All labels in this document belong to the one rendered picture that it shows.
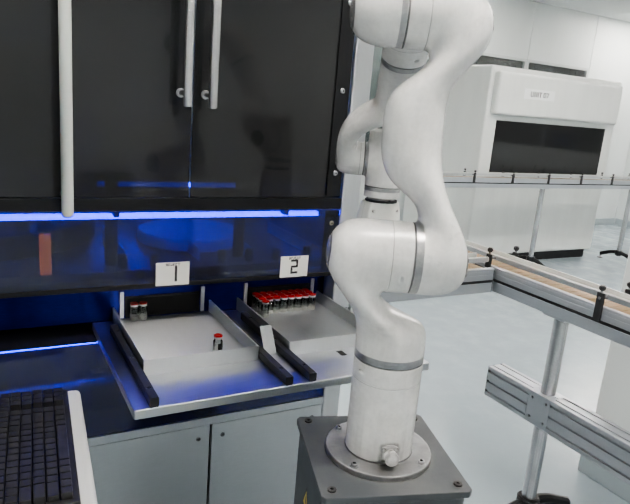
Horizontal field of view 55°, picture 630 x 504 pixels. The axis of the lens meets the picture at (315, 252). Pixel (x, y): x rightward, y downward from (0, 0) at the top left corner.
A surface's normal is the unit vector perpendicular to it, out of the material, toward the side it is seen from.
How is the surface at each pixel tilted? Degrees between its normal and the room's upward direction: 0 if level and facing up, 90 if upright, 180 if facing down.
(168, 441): 90
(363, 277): 94
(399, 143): 86
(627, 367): 90
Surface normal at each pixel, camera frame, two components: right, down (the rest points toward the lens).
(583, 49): 0.48, 0.25
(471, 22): 0.03, 0.07
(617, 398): -0.88, 0.04
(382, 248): 0.01, -0.14
